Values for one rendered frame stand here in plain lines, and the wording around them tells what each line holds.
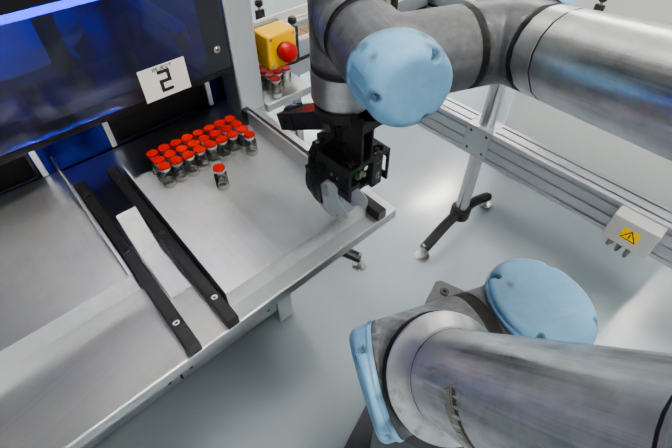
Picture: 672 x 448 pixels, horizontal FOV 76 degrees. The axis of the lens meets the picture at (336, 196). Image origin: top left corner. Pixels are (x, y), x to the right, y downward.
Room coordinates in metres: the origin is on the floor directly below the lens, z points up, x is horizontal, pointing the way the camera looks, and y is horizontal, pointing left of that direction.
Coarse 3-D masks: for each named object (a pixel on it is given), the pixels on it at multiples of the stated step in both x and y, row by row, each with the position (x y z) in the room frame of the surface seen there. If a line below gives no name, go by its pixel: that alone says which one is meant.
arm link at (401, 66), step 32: (352, 0) 0.39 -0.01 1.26; (384, 0) 0.40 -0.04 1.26; (352, 32) 0.35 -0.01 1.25; (384, 32) 0.32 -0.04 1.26; (416, 32) 0.32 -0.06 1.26; (448, 32) 0.34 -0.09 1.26; (480, 32) 0.35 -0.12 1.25; (352, 64) 0.32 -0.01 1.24; (384, 64) 0.29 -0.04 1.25; (416, 64) 0.29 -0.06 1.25; (448, 64) 0.30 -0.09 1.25; (480, 64) 0.33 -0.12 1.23; (384, 96) 0.29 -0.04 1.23; (416, 96) 0.29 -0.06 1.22
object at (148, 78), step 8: (160, 64) 0.67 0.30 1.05; (168, 64) 0.68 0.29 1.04; (176, 64) 0.69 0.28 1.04; (184, 64) 0.70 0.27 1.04; (136, 72) 0.64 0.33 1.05; (144, 72) 0.65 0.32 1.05; (152, 72) 0.66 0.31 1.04; (176, 72) 0.69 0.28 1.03; (184, 72) 0.70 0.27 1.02; (144, 80) 0.65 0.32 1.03; (152, 80) 0.66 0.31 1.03; (176, 80) 0.68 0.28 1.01; (184, 80) 0.69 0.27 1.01; (144, 88) 0.65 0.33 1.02; (152, 88) 0.65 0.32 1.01; (160, 88) 0.66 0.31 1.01; (176, 88) 0.68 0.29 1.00; (184, 88) 0.69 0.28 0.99; (152, 96) 0.65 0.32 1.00; (160, 96) 0.66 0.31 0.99
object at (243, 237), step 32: (256, 128) 0.71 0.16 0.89; (256, 160) 0.62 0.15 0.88; (288, 160) 0.62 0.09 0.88; (160, 192) 0.53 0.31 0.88; (192, 192) 0.53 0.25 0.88; (224, 192) 0.53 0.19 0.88; (256, 192) 0.53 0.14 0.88; (288, 192) 0.53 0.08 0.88; (192, 224) 0.46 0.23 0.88; (224, 224) 0.46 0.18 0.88; (256, 224) 0.46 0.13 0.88; (288, 224) 0.46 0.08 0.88; (320, 224) 0.46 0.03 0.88; (192, 256) 0.38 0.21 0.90; (224, 256) 0.40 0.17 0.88; (256, 256) 0.40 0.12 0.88; (288, 256) 0.38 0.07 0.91; (224, 288) 0.32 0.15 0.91; (256, 288) 0.34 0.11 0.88
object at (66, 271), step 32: (32, 192) 0.53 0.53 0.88; (64, 192) 0.53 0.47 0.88; (0, 224) 0.46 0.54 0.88; (32, 224) 0.46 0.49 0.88; (64, 224) 0.46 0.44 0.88; (96, 224) 0.43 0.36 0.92; (0, 256) 0.40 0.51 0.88; (32, 256) 0.40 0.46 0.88; (64, 256) 0.40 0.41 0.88; (96, 256) 0.40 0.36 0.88; (0, 288) 0.34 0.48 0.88; (32, 288) 0.34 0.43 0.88; (64, 288) 0.34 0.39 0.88; (96, 288) 0.34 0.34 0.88; (128, 288) 0.33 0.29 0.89; (0, 320) 0.29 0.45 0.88; (32, 320) 0.29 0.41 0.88; (64, 320) 0.28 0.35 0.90; (0, 352) 0.23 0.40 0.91; (32, 352) 0.24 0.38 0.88
